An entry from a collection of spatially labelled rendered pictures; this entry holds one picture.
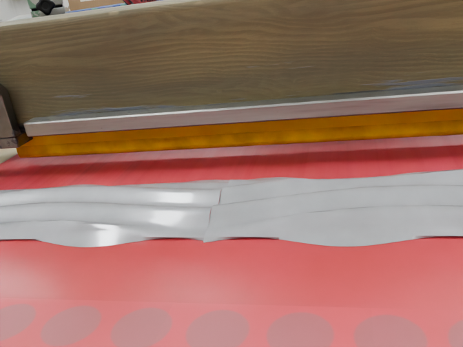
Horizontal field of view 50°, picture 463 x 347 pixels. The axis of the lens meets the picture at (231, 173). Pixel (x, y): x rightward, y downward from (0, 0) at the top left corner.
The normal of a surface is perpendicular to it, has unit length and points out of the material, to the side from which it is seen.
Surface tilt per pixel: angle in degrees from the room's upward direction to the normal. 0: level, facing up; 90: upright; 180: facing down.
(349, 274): 0
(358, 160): 0
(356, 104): 90
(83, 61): 90
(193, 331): 0
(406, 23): 90
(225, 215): 33
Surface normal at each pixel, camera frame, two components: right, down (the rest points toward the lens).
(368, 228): -0.21, -0.59
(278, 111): -0.21, 0.40
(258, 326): -0.13, -0.92
